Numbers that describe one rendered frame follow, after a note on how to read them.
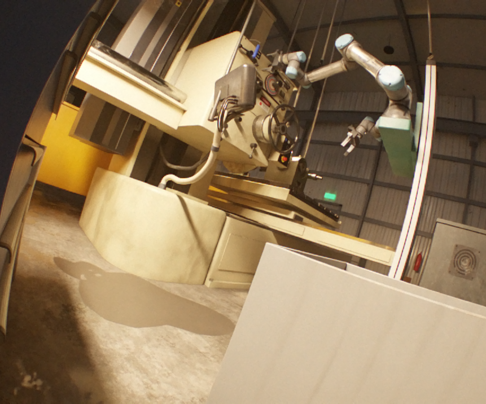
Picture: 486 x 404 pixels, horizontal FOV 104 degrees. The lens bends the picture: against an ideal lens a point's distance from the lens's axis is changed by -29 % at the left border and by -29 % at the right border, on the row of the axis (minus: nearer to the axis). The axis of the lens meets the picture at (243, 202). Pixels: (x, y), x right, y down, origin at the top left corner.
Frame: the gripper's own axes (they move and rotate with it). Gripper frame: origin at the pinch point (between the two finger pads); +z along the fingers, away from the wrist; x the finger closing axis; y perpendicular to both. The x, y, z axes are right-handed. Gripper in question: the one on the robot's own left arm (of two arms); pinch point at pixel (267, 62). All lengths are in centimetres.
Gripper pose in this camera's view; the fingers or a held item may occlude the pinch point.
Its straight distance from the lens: 201.7
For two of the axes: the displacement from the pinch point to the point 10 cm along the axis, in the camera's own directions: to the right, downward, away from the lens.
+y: -6.4, -2.7, -7.2
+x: -3.3, 9.4, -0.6
